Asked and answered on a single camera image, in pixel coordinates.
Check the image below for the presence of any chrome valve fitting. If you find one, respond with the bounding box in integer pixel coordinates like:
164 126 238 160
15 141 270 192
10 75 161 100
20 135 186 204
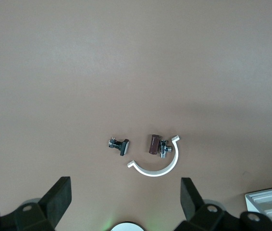
159 139 173 159

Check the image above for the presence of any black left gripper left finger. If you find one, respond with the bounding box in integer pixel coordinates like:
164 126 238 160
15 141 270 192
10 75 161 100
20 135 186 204
0 177 72 231

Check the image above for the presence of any dark brown cylinder part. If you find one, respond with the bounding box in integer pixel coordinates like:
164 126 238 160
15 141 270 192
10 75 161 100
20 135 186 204
148 134 162 155

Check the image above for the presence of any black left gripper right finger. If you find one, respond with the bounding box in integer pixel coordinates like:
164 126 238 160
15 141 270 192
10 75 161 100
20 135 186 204
174 177 272 231

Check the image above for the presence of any white drawer cabinet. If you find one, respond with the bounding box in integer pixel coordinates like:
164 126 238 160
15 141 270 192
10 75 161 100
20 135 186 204
245 184 272 231

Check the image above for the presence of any white half-ring clamp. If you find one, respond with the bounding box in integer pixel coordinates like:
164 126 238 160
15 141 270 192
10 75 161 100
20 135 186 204
127 135 181 178

